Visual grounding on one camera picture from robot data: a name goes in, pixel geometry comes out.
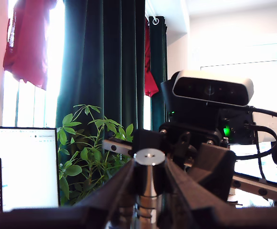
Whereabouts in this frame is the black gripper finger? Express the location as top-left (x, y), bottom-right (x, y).
top-left (189, 143), bottom-right (236, 201)
top-left (131, 129), bottom-right (167, 156)
top-left (157, 159), bottom-right (225, 229)
top-left (74, 160), bottom-right (136, 229)

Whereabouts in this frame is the metallic silver laser pointer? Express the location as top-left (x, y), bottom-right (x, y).
top-left (131, 148), bottom-right (167, 229)

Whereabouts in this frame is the green leafy houseplant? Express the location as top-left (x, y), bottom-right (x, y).
top-left (57, 104), bottom-right (135, 207)

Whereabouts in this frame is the red hanging cloth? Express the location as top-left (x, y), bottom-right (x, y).
top-left (2, 0), bottom-right (58, 91)
top-left (144, 18), bottom-right (160, 97)

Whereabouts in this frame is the dark green curtain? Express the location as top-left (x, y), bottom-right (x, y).
top-left (149, 16), bottom-right (169, 132)
top-left (56, 0), bottom-right (146, 206)

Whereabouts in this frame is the black Huawei computer monitor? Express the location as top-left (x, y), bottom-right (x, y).
top-left (0, 126), bottom-right (61, 219)

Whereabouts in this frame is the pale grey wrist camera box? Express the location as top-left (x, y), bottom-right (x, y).
top-left (161, 70), bottom-right (255, 113)

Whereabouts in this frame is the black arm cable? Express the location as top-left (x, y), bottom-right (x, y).
top-left (235, 125), bottom-right (277, 160)

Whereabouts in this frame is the black camera cable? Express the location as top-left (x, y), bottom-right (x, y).
top-left (249, 107), bottom-right (277, 124)

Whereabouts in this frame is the white wall board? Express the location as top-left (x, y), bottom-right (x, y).
top-left (199, 59), bottom-right (277, 113)

